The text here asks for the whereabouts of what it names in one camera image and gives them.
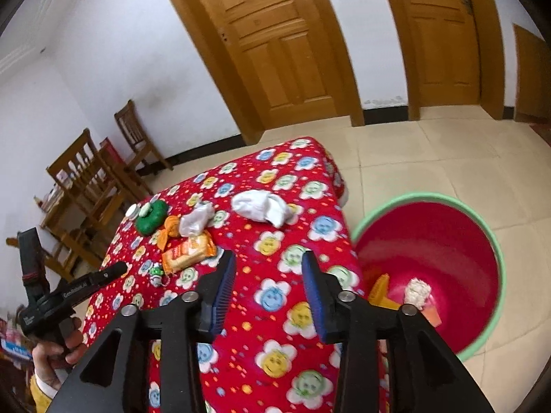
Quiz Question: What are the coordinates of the red flower printed tablecloth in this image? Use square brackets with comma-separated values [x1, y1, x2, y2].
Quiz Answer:
[82, 137, 390, 413]

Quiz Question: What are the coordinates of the white plastic bag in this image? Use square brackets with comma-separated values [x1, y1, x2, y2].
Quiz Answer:
[178, 202, 215, 237]

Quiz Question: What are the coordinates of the orange wrapper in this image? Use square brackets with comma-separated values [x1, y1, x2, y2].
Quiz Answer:
[156, 215, 181, 250]

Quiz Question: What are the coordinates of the person's left hand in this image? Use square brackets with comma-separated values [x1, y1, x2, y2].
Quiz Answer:
[32, 316, 89, 392]

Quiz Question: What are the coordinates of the white cloth bundle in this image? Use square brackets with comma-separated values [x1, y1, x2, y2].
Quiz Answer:
[231, 189, 295, 227]

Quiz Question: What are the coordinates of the wooden slat-back chair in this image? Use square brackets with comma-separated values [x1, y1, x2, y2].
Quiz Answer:
[46, 128, 143, 246]
[6, 228, 104, 282]
[114, 100, 174, 177]

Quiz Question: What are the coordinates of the low wooden wall panel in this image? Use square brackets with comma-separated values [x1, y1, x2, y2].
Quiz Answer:
[512, 23, 551, 125]

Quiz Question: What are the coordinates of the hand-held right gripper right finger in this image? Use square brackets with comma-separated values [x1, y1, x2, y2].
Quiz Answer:
[301, 250, 496, 413]

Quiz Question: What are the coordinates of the green plush toy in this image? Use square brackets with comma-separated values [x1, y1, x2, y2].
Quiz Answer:
[135, 200, 169, 236]

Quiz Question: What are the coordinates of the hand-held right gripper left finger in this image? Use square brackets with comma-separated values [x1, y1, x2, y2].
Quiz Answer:
[45, 250, 237, 413]

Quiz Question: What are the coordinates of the red basin with green rim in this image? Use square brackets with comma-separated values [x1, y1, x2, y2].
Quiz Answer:
[351, 191, 505, 362]

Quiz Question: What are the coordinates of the orange snack packet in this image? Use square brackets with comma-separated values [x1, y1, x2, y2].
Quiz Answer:
[161, 234, 217, 274]

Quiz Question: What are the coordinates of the wooden panelled door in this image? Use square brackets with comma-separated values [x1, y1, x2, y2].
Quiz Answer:
[374, 0, 505, 121]
[150, 0, 366, 145]

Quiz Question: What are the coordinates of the person's left forearm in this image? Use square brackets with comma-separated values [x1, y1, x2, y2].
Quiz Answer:
[29, 374, 59, 413]

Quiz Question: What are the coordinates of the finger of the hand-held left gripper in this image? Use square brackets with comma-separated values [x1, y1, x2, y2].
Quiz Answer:
[97, 262, 129, 287]

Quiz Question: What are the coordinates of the yellow wavy plastic piece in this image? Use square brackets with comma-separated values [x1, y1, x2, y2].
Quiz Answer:
[368, 273, 401, 310]

